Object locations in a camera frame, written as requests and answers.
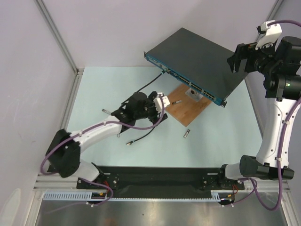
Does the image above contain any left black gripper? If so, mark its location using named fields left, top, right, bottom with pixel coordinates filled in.
left=135, top=92, right=167, bottom=127

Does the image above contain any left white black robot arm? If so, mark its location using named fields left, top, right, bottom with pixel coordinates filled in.
left=45, top=91, right=170, bottom=188

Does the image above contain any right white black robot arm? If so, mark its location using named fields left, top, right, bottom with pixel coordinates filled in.
left=216, top=36, right=301, bottom=189

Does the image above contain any brown wooden board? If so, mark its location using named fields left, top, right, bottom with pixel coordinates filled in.
left=167, top=84, right=212, bottom=127

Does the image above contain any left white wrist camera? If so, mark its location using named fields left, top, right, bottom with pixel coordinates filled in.
left=153, top=92, right=170, bottom=113

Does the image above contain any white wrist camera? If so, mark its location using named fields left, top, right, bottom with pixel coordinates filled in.
left=153, top=92, right=170, bottom=113
left=255, top=20, right=282, bottom=50

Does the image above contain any metal switch stand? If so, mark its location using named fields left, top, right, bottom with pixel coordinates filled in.
left=185, top=89, right=203, bottom=102

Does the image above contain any blue black network switch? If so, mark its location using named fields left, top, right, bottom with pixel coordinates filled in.
left=144, top=28, right=246, bottom=107

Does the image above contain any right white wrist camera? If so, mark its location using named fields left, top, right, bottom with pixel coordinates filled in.
left=255, top=20, right=282, bottom=50

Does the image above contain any black cable with plug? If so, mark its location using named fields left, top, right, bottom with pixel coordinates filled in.
left=126, top=70, right=168, bottom=147

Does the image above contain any right aluminium frame post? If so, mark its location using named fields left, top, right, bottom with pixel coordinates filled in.
left=257, top=0, right=286, bottom=36

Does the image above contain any aluminium frame post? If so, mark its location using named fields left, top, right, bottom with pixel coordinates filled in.
left=257, top=0, right=286, bottom=36
left=34, top=0, right=84, bottom=75

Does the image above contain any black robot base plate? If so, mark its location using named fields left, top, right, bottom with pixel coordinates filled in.
left=48, top=165, right=245, bottom=198

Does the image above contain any left aluminium frame post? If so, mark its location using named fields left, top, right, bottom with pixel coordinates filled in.
left=34, top=0, right=84, bottom=75

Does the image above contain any white slotted cable duct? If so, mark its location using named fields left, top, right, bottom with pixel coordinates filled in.
left=43, top=191, right=235, bottom=202

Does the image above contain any aluminium frame rail front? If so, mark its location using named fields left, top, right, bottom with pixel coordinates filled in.
left=33, top=174, right=278, bottom=192

